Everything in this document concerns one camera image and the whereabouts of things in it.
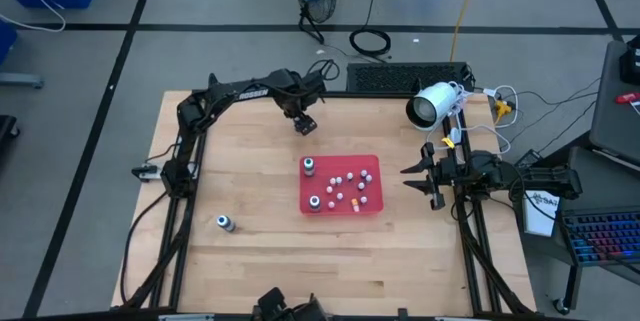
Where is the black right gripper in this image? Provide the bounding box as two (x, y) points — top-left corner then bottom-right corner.
(400, 141), (461, 212)

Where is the large blue food coloring bottle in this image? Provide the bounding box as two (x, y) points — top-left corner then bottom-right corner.
(215, 214), (237, 234)

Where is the white desk lamp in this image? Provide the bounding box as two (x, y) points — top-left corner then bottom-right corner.
(405, 81), (464, 133)

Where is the red plastic tray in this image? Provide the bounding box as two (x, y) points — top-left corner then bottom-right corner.
(298, 154), (386, 217)

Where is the black perforated computer case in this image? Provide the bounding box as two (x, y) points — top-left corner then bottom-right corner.
(345, 61), (476, 94)

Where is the yellow power plug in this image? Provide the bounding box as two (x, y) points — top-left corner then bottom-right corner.
(493, 99), (515, 118)

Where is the white box with writing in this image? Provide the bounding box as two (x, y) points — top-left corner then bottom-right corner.
(521, 190), (561, 238)

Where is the grey rolling cart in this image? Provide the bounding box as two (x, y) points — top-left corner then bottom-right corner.
(514, 144), (640, 317)

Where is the backlit black keyboard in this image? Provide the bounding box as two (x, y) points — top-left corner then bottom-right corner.
(558, 207), (640, 268)

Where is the black mechanical device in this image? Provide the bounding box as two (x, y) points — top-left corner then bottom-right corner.
(251, 286), (329, 321)

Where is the dark grey desk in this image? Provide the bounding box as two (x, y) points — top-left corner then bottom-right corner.
(588, 39), (640, 168)

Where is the black box device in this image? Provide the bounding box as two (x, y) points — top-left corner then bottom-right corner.
(618, 33), (640, 86)

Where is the grey cart base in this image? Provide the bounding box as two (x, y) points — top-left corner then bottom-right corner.
(0, 72), (45, 90)

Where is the black caster base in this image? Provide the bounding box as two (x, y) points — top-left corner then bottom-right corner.
(0, 114), (22, 146)

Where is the black metal table frame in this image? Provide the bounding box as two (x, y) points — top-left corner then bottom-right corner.
(110, 73), (539, 321)

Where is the coiled black cable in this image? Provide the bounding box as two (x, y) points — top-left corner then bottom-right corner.
(348, 0), (393, 58)

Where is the white lamp cable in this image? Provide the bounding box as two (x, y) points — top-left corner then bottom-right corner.
(434, 80), (520, 158)

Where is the thick yellow cable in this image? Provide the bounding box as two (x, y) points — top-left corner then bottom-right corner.
(448, 0), (487, 64)

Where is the black arm base cable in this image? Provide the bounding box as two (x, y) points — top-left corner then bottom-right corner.
(118, 191), (169, 307)

